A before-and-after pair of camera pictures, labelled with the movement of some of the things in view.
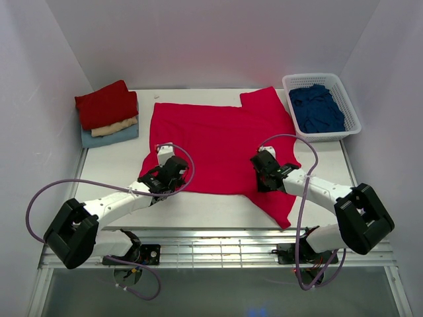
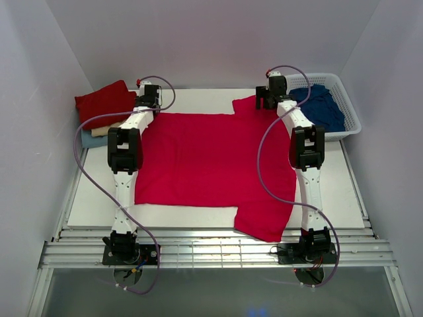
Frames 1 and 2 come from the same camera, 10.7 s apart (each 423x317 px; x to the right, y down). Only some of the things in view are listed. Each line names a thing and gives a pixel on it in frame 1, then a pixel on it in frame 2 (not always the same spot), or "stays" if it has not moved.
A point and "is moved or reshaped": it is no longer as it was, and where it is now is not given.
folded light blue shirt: [88, 140] stays
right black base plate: [287, 255] stays
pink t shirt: [218, 142] is moved or reshaped
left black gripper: [179, 166] → [145, 101]
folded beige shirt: [114, 128] stays
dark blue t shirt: [316, 110] stays
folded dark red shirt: [108, 105] stays
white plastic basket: [332, 82] stays
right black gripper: [262, 164] → [262, 100]
